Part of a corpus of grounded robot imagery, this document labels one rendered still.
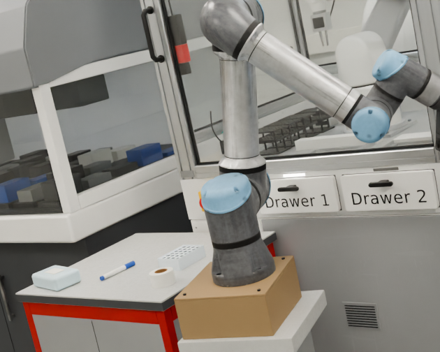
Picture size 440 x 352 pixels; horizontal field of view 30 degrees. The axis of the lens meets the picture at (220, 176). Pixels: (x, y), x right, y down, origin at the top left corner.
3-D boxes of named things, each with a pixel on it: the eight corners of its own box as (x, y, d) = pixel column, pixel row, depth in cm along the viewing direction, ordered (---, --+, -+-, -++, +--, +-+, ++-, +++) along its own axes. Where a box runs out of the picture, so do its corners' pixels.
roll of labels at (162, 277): (152, 282, 235) (149, 269, 235) (176, 277, 235) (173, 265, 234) (151, 290, 228) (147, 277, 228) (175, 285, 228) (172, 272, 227)
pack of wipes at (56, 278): (83, 281, 252) (79, 267, 251) (56, 292, 246) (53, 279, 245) (59, 276, 264) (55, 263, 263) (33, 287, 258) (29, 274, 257)
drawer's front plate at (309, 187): (339, 211, 246) (332, 177, 244) (260, 214, 264) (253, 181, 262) (341, 209, 247) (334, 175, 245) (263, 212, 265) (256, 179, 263)
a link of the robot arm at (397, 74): (366, 73, 186) (387, 41, 183) (406, 96, 188) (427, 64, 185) (370, 84, 179) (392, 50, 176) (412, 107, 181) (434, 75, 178)
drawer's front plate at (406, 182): (437, 209, 227) (431, 170, 225) (346, 211, 244) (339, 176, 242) (440, 207, 228) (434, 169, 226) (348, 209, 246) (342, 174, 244)
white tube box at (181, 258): (180, 271, 241) (177, 258, 240) (160, 269, 246) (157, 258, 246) (206, 256, 250) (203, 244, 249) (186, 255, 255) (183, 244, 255)
